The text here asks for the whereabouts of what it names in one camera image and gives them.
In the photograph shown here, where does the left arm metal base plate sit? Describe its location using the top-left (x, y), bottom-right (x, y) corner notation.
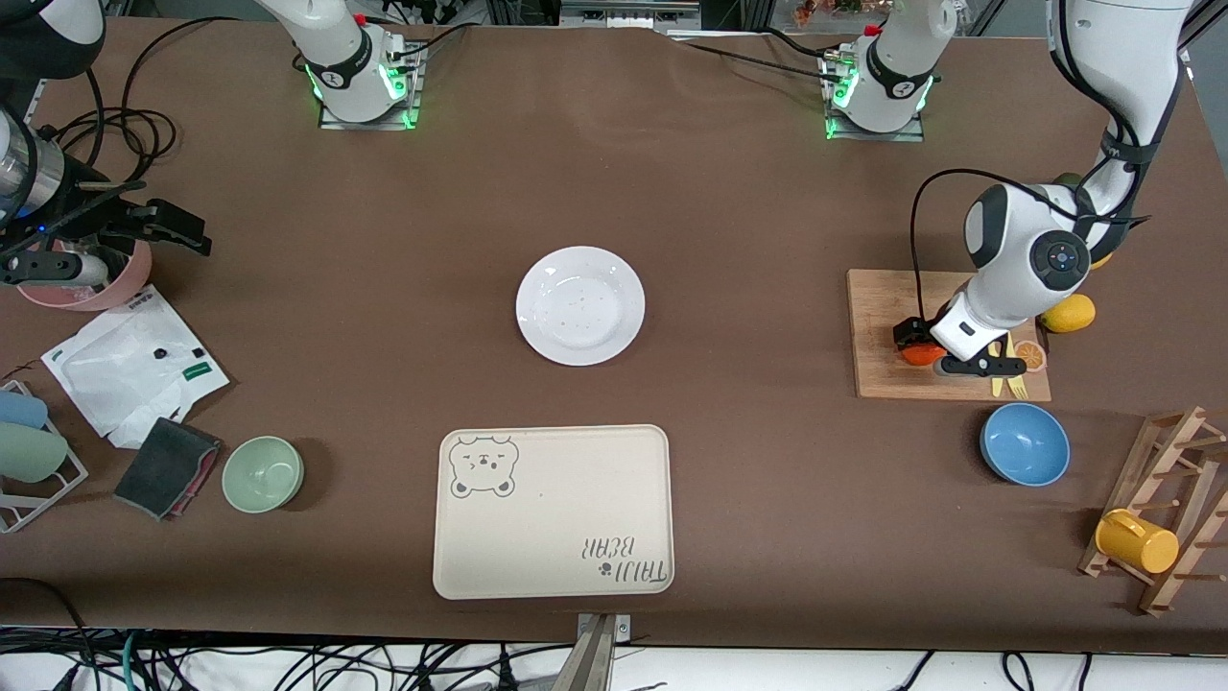
top-left (820, 48), bottom-right (927, 143)

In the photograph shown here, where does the wooden mug rack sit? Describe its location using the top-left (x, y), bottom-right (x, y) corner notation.
top-left (1078, 405), bottom-right (1228, 617)

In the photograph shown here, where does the white round plate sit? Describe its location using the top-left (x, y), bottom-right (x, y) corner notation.
top-left (515, 246), bottom-right (647, 368)

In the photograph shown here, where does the pale green cup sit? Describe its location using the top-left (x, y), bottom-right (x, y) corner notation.
top-left (0, 422), bottom-right (70, 484)

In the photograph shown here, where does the pink bowl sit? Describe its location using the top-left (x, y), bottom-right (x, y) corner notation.
top-left (17, 240), bottom-right (153, 311)

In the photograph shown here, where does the wooden cutting board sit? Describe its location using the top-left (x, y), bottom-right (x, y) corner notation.
top-left (846, 269), bottom-right (1052, 402)

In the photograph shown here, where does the yellow mug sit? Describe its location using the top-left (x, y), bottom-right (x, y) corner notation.
top-left (1095, 509), bottom-right (1180, 575)

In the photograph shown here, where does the black right base cable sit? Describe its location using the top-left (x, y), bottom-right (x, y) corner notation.
top-left (389, 24), bottom-right (471, 60)

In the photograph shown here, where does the pale blue cup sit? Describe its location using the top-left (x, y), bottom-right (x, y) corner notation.
top-left (0, 391), bottom-right (49, 430)

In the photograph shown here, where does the white plastic bag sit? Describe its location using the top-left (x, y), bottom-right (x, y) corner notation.
top-left (40, 285), bottom-right (231, 450)

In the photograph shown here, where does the black base cable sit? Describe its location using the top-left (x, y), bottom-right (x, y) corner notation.
top-left (389, 24), bottom-right (471, 60)
top-left (672, 27), bottom-right (845, 80)

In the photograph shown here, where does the beige bear print tray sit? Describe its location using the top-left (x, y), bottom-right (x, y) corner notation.
top-left (433, 424), bottom-right (675, 601)

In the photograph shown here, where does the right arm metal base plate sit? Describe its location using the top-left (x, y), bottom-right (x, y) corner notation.
top-left (319, 43), bottom-right (424, 131)

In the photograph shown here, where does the aluminium frame bar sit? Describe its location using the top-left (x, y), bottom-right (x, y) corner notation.
top-left (559, 0), bottom-right (701, 30)

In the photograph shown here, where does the white wire cup rack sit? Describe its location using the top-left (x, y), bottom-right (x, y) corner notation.
top-left (0, 379), bottom-right (89, 535)

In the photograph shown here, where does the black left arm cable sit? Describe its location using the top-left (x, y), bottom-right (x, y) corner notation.
top-left (908, 168), bottom-right (1066, 329)

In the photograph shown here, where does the black left base cable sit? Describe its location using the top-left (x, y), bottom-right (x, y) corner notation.
top-left (672, 27), bottom-right (845, 80)

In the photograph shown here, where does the coiled black table cable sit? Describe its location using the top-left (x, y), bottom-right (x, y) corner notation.
top-left (43, 14), bottom-right (241, 183)

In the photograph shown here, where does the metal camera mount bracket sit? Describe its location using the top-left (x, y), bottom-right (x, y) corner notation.
top-left (561, 612), bottom-right (634, 691)

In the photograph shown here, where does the pale green bowl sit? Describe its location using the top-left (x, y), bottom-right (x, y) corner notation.
top-left (222, 436), bottom-right (305, 514)

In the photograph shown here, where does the yellow plastic fork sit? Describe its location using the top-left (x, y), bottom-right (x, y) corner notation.
top-left (1003, 331), bottom-right (1029, 401)

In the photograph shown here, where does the black looped floor cable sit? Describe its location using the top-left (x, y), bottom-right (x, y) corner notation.
top-left (0, 576), bottom-right (92, 691)

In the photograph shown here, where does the dark grey sponge cloth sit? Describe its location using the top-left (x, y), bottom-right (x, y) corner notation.
top-left (113, 417), bottom-right (224, 521)

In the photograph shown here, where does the blue bowl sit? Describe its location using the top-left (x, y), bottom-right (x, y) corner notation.
top-left (980, 402), bottom-right (1072, 488)

